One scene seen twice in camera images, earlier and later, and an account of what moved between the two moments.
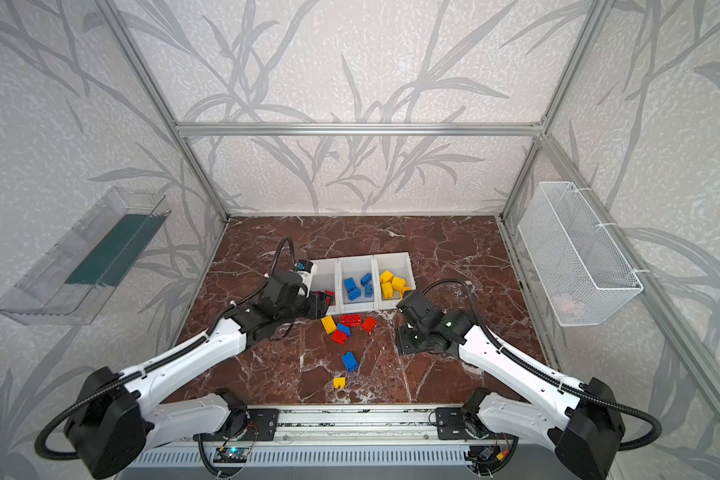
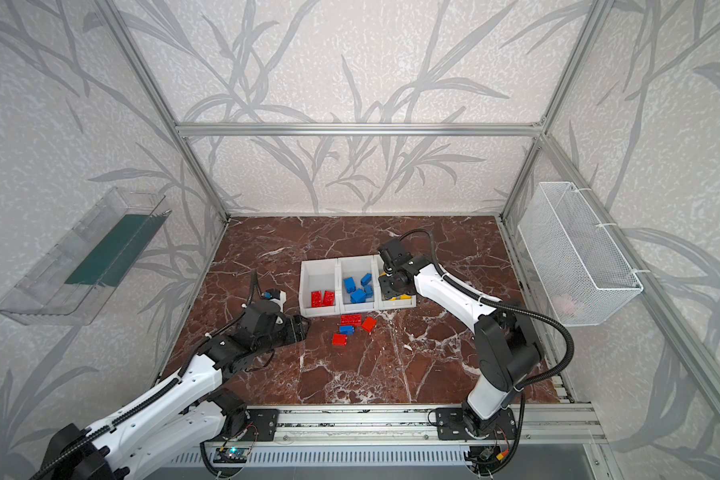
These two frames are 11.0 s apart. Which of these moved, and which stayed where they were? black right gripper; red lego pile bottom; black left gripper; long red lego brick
Moved: black right gripper; black left gripper
Stayed: long red lego brick; red lego pile bottom
